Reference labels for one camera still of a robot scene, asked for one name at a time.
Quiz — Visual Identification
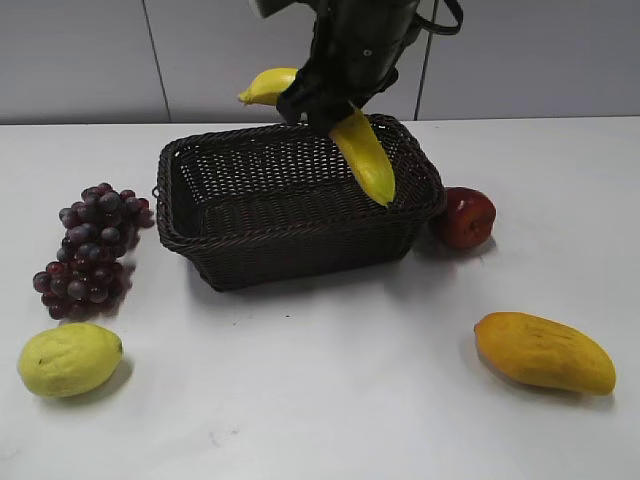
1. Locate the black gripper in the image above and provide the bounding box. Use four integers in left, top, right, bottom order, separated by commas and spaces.
276, 1, 421, 137

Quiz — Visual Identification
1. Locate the yellow-green lemon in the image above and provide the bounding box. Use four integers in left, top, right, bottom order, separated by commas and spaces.
17, 323, 124, 398

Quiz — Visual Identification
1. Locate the orange mango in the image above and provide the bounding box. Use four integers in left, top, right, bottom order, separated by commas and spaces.
474, 312, 617, 396

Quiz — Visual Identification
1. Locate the purple grape bunch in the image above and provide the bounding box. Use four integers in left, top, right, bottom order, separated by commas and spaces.
32, 182, 154, 321

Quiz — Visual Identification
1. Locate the black woven basket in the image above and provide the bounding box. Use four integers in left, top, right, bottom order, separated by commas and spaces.
155, 114, 446, 291

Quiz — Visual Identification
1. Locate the black cable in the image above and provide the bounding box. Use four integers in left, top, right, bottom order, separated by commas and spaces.
412, 0, 465, 37

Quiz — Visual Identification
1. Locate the yellow banana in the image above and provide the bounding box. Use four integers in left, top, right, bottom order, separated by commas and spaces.
238, 67, 396, 207

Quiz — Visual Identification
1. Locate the red apple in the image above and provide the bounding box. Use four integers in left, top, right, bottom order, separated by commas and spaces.
430, 187, 497, 251

